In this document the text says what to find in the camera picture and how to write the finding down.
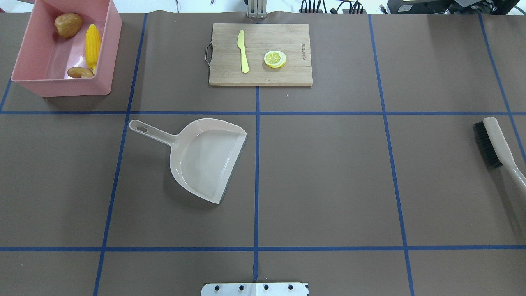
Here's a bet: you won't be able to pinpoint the yellow plastic knife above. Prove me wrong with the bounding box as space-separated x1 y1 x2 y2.
237 30 249 74

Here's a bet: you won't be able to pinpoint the beige plastic dustpan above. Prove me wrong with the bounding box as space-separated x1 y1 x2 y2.
129 118 247 204

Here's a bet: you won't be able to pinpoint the beige brush black bristles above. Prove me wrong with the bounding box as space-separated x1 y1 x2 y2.
472 117 526 197

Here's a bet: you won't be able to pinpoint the tan toy ginger root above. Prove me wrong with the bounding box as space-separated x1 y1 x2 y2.
67 67 94 79

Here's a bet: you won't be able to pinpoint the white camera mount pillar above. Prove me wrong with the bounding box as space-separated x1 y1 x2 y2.
201 282 309 296

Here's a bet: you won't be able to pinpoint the brown toy potato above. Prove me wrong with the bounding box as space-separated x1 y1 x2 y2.
54 13 84 39

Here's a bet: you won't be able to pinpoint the yellow toy corn cob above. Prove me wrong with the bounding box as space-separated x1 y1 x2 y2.
85 24 102 74

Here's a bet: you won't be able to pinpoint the aluminium frame post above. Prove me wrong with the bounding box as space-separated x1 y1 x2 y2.
245 0 268 19

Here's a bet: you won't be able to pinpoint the pink plastic bin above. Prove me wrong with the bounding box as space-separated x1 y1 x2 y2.
11 0 122 97

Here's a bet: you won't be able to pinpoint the wooden cutting board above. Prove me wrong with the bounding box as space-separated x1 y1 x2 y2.
208 23 313 87

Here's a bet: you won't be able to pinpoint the yellow toy lemon slice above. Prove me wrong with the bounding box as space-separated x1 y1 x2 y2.
263 51 287 69

